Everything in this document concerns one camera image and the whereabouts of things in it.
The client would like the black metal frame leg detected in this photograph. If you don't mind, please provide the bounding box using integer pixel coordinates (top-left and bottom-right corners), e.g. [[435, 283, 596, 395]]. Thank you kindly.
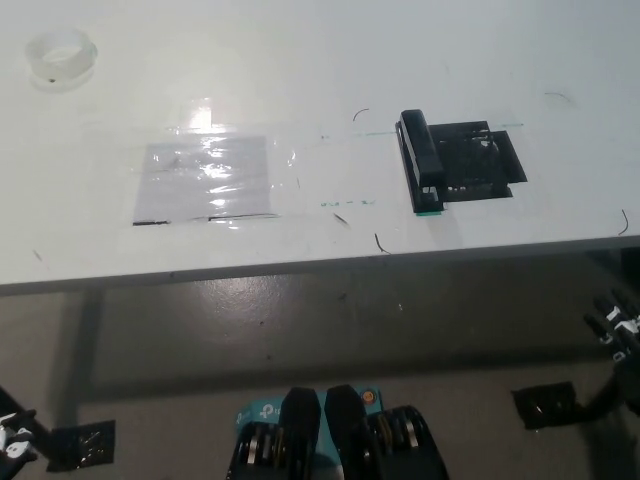
[[574, 360, 640, 421], [0, 383, 54, 435]]

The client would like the black square mat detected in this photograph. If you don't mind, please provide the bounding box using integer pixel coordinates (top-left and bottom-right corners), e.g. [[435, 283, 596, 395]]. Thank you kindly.
[[428, 119, 529, 204]]

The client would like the clear tape roll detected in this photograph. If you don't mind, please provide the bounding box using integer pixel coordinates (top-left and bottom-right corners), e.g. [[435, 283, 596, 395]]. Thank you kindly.
[[23, 27, 100, 94]]

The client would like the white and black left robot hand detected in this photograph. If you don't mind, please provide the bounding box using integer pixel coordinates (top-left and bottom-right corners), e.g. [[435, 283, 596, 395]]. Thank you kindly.
[[0, 408, 39, 462]]

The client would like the taped plastic sheet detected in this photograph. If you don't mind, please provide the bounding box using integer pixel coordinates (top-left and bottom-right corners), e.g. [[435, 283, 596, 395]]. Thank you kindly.
[[132, 135, 281, 227]]

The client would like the black stapler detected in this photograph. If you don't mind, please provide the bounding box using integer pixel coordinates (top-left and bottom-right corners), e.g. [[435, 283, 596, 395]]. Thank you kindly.
[[395, 108, 446, 216]]

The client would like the clear tape film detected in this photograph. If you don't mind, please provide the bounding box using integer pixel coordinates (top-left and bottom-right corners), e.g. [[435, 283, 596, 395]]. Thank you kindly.
[[127, 95, 301, 232]]

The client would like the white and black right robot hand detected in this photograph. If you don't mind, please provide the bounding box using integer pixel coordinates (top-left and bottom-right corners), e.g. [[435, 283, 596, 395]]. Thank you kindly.
[[583, 287, 640, 370]]

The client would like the black floor tape patch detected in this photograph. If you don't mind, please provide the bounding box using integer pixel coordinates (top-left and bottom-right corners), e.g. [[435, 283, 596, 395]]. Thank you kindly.
[[47, 419, 117, 474], [510, 381, 581, 431]]

